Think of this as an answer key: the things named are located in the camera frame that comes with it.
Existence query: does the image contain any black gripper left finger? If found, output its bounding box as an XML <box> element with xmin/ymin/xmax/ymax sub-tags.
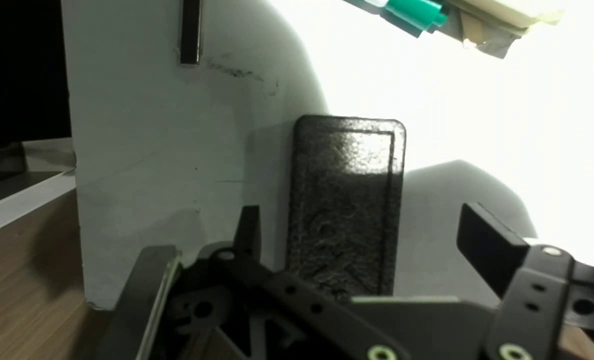
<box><xmin>97</xmin><ymin>204</ymin><xmax>412</xmax><ymax>360</ymax></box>

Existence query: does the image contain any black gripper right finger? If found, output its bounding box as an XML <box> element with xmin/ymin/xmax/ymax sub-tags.
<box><xmin>456</xmin><ymin>201</ymin><xmax>594</xmax><ymax>360</ymax></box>

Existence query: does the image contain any black whiteboard eraser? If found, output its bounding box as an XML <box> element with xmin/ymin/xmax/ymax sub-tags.
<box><xmin>284</xmin><ymin>114</ymin><xmax>407</xmax><ymax>299</ymax></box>

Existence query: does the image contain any dark pen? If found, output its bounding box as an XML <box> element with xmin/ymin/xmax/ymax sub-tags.
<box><xmin>178</xmin><ymin>0</ymin><xmax>206</xmax><ymax>66</ymax></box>

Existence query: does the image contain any green book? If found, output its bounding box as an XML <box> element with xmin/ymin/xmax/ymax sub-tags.
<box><xmin>442</xmin><ymin>0</ymin><xmax>566</xmax><ymax>59</ymax></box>

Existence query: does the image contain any teal marker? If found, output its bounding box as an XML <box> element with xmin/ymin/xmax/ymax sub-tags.
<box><xmin>343</xmin><ymin>0</ymin><xmax>452</xmax><ymax>40</ymax></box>

